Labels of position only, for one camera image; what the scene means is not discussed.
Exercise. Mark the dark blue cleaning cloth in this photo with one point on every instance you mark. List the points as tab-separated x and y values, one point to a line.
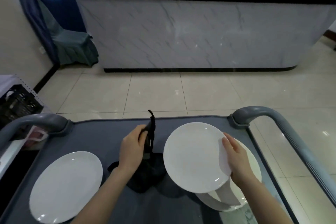
147	176

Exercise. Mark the person's right forearm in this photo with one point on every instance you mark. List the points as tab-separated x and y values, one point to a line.
262	205

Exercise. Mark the stack of white plates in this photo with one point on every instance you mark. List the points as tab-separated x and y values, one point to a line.
223	201

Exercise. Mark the chair with grey-green cover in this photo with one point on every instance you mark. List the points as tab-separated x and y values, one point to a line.
73	48

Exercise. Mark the white metal shelf rack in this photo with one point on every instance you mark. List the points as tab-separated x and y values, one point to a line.
5	82

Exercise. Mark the marble bar counter black top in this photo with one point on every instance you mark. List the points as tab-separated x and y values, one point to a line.
197	34

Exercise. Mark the white round plate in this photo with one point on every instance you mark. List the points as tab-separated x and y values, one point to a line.
65	184
194	158

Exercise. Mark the person's right hand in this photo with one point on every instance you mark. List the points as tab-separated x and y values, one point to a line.
240	166

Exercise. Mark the black plastic crate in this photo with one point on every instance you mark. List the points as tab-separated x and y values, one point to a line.
18	105

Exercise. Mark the person's left hand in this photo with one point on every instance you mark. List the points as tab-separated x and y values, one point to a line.
130	150

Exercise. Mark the grey service cart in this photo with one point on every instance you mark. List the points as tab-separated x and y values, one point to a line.
99	137

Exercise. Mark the person's left forearm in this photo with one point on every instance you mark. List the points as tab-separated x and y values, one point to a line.
102	200

